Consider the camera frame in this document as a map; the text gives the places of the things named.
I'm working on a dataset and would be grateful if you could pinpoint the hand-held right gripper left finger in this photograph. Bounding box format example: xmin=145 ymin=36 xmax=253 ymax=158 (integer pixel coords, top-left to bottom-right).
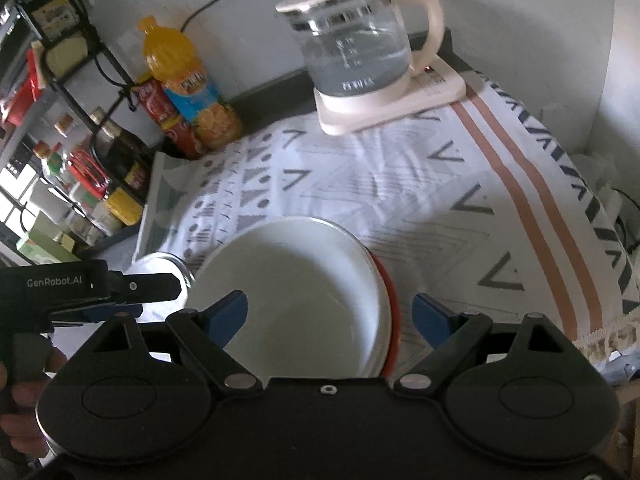
xmin=87 ymin=289 xmax=264 ymax=395

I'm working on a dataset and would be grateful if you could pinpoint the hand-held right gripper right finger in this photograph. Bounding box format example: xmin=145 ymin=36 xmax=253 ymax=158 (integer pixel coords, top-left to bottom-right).
xmin=394 ymin=293 xmax=576 ymax=395

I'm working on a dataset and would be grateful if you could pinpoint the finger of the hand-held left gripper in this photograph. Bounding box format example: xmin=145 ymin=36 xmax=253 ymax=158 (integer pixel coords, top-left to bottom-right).
xmin=50 ymin=304 xmax=144 ymax=330
xmin=122 ymin=272 xmax=183 ymax=305

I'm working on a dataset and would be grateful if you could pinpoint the small yellow patterned bowl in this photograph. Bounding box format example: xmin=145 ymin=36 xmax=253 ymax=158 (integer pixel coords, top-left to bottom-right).
xmin=131 ymin=252 xmax=195 ymax=311

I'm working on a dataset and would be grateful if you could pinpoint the red and white bowl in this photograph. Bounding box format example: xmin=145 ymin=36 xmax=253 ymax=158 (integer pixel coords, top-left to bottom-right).
xmin=187 ymin=216 xmax=392 ymax=378

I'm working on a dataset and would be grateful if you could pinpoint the person's left hand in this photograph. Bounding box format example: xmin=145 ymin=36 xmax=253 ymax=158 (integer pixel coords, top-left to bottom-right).
xmin=0 ymin=347 xmax=68 ymax=467

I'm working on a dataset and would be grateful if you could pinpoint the green box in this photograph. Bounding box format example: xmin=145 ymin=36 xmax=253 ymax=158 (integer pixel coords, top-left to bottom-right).
xmin=15 ymin=232 xmax=82 ymax=264

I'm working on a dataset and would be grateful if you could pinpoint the red cap seasoning bottle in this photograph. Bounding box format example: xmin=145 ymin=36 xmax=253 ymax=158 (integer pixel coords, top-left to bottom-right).
xmin=32 ymin=141 xmax=70 ymax=192

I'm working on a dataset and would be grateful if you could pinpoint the patterned white tablecloth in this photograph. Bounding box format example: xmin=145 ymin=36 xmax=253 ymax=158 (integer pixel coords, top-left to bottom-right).
xmin=132 ymin=67 xmax=640 ymax=361

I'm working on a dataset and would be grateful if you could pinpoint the dark soy sauce bottle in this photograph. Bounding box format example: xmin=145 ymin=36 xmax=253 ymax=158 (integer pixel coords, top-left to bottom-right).
xmin=92 ymin=107 xmax=153 ymax=195

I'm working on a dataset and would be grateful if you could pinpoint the red cola bottle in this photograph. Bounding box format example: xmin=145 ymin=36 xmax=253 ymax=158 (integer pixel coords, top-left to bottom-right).
xmin=131 ymin=80 xmax=206 ymax=161

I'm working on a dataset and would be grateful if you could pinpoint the red packet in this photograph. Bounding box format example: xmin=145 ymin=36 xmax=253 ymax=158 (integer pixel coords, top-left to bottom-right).
xmin=0 ymin=42 xmax=49 ymax=127

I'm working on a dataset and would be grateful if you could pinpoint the cream kettle base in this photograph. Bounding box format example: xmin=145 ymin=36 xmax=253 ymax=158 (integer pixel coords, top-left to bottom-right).
xmin=313 ymin=52 xmax=467 ymax=136

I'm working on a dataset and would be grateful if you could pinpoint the orange juice bottle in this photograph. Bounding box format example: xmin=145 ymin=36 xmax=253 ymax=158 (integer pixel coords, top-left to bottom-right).
xmin=137 ymin=16 xmax=244 ymax=151

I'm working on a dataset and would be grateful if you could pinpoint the cream packet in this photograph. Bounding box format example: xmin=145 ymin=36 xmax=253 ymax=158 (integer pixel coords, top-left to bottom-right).
xmin=44 ymin=32 xmax=94 ymax=79

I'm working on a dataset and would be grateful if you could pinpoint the glass electric kettle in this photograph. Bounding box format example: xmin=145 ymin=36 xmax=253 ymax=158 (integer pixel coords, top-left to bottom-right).
xmin=275 ymin=0 xmax=446 ymax=98

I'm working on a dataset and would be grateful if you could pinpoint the yellow label bottle red handle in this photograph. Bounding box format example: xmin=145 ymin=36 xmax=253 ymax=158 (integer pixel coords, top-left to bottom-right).
xmin=67 ymin=147 xmax=146 ymax=226

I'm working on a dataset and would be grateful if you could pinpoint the thin black cable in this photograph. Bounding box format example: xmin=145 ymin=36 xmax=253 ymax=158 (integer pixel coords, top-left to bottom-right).
xmin=607 ymin=187 xmax=640 ymax=253

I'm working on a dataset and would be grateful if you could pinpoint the black wire rack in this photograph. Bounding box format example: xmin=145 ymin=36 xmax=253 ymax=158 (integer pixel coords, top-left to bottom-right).
xmin=0 ymin=0 xmax=156 ymax=261

